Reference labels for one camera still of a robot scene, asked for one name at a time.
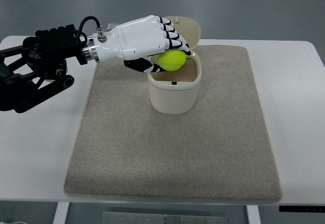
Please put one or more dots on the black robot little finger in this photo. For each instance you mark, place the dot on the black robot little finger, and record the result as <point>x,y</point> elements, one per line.
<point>165,21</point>

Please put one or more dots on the beige bin with flip lid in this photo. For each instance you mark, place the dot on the beige bin with flip lid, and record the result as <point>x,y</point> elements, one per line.
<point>176,92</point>

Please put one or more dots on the grey felt mat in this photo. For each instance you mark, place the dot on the grey felt mat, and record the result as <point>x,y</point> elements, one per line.
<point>219,151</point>

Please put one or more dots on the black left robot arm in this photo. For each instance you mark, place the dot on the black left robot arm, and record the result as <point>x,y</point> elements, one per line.
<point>37,70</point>

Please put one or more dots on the white table leg left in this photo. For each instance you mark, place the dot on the white table leg left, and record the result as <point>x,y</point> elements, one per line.
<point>61,213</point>

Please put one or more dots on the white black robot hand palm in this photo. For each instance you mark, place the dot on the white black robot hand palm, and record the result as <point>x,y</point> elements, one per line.
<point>128,41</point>

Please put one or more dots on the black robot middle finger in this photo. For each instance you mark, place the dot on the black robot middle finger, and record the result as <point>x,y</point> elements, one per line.
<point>174,39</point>

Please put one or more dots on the white table leg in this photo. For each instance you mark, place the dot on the white table leg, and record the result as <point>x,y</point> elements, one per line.
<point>61,213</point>
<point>253,214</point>

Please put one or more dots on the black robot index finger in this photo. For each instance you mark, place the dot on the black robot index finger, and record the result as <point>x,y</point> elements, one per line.
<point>179,45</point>

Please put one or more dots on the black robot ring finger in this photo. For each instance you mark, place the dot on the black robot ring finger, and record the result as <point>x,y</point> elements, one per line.
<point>169,28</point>

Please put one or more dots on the white table leg right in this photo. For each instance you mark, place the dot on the white table leg right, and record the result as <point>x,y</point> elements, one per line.
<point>253,214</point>

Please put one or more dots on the yellow tennis ball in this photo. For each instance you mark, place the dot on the yellow tennis ball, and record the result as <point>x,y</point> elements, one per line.
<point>171,60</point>

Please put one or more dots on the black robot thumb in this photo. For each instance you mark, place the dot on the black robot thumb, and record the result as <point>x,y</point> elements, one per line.
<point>143,65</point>

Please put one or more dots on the black table control panel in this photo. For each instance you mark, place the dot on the black table control panel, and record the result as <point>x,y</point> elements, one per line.
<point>302,209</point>

